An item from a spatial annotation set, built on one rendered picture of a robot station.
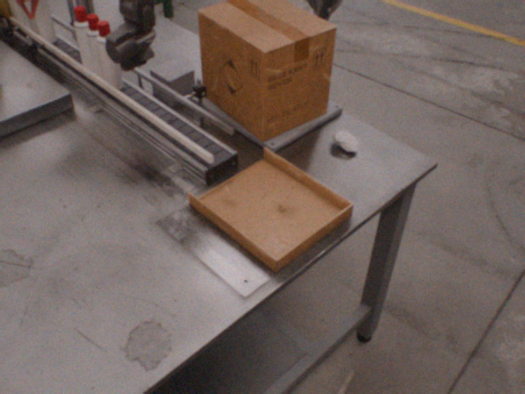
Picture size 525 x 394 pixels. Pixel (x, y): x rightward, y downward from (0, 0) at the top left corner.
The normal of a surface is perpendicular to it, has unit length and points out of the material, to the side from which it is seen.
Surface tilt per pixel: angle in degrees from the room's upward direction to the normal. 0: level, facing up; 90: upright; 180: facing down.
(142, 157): 0
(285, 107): 90
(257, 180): 0
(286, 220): 0
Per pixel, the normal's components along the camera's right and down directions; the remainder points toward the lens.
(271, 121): 0.62, 0.54
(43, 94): 0.02, -0.74
